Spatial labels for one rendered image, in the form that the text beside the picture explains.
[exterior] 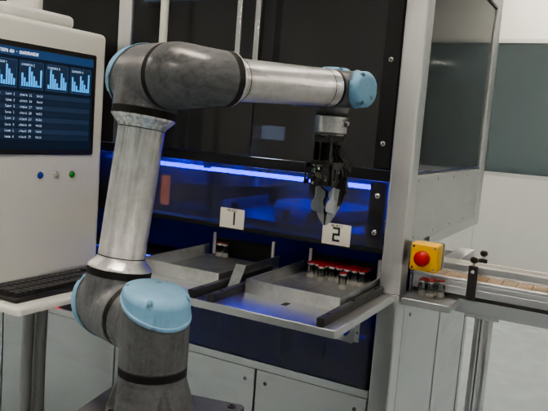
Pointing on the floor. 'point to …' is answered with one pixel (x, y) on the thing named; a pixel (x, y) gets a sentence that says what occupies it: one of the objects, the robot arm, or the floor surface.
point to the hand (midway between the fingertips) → (326, 219)
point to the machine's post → (401, 201)
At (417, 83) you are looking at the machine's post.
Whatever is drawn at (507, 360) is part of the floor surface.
